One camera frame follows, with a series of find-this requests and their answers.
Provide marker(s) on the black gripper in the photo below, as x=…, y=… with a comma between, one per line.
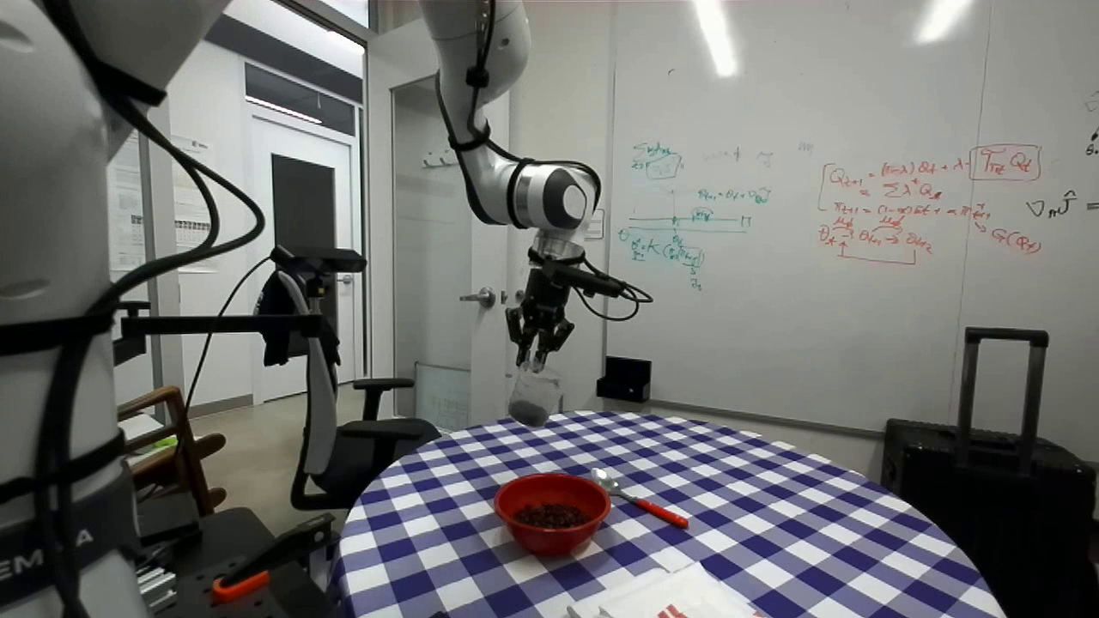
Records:
x=549, y=295

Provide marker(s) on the clear plastic measuring jug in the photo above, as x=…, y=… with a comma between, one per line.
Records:
x=534, y=398

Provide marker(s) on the dark beans in bowl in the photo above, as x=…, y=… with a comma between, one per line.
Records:
x=551, y=516

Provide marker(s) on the red plastic bowl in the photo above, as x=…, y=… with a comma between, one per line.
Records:
x=551, y=540

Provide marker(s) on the white door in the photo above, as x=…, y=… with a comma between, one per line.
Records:
x=436, y=295

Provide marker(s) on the black office chair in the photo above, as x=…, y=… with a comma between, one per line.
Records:
x=367, y=440

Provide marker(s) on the whiteboard with writing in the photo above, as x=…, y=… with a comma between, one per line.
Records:
x=802, y=310

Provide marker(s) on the folded white napkins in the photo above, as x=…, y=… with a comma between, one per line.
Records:
x=676, y=594

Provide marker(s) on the blue white checkered tablecloth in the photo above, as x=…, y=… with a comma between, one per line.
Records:
x=777, y=525

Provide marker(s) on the black robot stand breadboard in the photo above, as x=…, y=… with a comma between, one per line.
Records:
x=227, y=543

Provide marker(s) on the black wheeled suitcase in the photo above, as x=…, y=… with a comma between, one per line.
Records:
x=985, y=492

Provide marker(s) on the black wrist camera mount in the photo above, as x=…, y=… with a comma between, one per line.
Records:
x=588, y=280

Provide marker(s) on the black camera on mount arm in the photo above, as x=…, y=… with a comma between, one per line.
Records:
x=305, y=269

